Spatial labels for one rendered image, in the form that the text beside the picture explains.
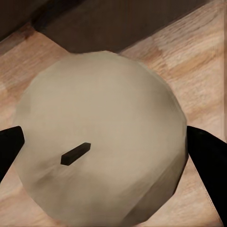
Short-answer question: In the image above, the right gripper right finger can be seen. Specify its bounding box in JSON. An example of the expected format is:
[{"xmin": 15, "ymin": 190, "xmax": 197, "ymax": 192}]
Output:
[{"xmin": 187, "ymin": 126, "xmax": 227, "ymax": 227}]

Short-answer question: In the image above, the pillar candle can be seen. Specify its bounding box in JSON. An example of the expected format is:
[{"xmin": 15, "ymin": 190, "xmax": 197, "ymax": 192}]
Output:
[{"xmin": 12, "ymin": 50, "xmax": 189, "ymax": 227}]

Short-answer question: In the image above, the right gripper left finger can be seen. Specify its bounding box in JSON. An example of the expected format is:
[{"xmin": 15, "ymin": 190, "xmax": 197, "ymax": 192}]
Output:
[{"xmin": 0, "ymin": 126, "xmax": 25, "ymax": 182}]

